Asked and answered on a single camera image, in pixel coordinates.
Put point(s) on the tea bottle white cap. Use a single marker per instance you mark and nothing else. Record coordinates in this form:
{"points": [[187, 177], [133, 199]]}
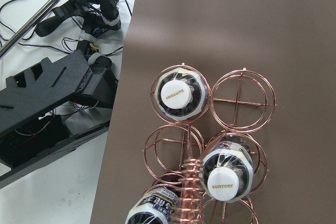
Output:
{"points": [[180, 94]]}

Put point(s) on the copper wire bottle basket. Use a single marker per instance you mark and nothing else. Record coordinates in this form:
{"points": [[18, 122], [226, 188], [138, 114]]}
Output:
{"points": [[241, 101]]}

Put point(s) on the black foam case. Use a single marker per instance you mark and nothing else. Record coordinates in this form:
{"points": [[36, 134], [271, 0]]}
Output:
{"points": [[36, 103]]}

